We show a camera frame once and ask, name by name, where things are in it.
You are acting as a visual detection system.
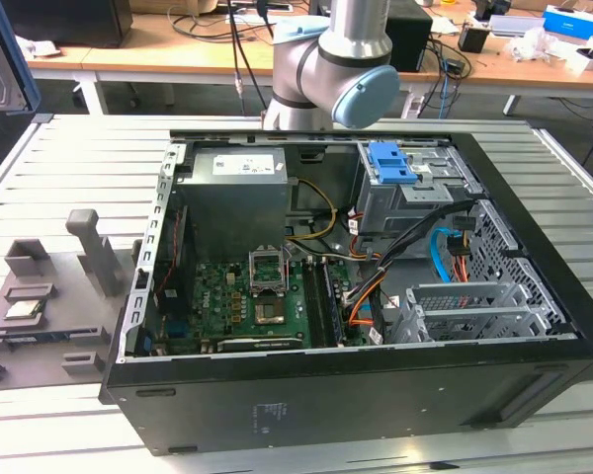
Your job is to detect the thin black cable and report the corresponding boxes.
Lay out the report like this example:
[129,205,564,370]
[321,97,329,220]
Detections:
[225,0,270,109]

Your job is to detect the green motherboard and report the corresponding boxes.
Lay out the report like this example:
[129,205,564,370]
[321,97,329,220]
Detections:
[161,256,373,355]

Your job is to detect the silver CPU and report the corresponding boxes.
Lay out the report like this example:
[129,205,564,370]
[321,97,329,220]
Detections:
[4,299,46,322]

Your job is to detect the red orange wire bundle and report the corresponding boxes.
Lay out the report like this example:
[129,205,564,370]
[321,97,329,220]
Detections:
[451,235,471,283]

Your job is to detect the black graphics card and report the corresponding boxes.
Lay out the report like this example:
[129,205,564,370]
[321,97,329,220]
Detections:
[215,336,303,354]

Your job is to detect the blue network cable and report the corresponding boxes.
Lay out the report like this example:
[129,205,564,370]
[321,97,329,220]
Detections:
[436,72,452,120]

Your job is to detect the black cable bundle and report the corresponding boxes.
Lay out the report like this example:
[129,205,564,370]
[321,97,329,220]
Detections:
[374,198,476,272]

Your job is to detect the blue plastic drive latch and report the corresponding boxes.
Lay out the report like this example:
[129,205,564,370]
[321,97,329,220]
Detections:
[368,141,422,186]

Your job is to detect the blue cardboard box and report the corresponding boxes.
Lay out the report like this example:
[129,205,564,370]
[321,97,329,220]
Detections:
[543,4,593,38]

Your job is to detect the metal socket cover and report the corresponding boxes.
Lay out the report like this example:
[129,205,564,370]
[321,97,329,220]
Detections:
[246,244,293,297]

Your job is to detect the grey metal drive cage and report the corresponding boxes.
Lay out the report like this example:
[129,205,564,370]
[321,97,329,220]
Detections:
[354,142,484,239]

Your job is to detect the black speaker box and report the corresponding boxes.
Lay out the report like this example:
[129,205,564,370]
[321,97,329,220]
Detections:
[383,4,434,73]

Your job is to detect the small black box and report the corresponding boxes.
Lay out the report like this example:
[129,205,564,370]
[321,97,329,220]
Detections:
[457,24,489,54]

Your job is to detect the black monitor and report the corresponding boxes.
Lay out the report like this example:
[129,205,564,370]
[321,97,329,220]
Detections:
[9,0,135,49]

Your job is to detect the black PC case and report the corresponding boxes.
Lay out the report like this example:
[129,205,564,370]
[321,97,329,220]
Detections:
[97,128,593,458]

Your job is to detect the hard disk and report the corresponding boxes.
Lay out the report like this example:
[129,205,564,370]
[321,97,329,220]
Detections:
[0,0,42,116]

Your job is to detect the blue wire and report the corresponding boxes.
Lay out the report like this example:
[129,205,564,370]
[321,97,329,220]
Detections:
[429,224,471,285]

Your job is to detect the grey power supply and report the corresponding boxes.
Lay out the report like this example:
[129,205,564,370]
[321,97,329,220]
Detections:
[177,147,298,249]

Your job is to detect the yellow wires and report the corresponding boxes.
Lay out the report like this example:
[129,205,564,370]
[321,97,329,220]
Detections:
[288,178,340,244]

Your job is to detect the wooden desk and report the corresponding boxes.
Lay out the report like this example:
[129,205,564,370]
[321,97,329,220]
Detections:
[22,8,593,116]

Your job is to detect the RAM stick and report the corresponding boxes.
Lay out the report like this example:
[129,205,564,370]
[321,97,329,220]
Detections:
[0,332,103,345]

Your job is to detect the small white box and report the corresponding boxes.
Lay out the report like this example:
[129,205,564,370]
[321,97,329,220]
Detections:
[565,45,593,80]

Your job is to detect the CPU socket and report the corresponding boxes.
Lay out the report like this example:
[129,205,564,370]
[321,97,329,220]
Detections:
[253,290,291,327]

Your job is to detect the metal disk bay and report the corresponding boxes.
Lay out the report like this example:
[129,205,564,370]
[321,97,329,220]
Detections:
[382,280,570,345]

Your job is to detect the black RAM slot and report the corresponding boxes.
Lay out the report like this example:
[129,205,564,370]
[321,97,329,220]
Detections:
[322,262,348,347]
[303,257,329,348]

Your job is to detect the white plastic bags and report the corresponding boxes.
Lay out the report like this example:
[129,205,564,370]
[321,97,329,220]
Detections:
[505,27,582,66]

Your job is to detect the grey parts rack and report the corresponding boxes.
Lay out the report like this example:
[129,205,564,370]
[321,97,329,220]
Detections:
[0,207,130,394]

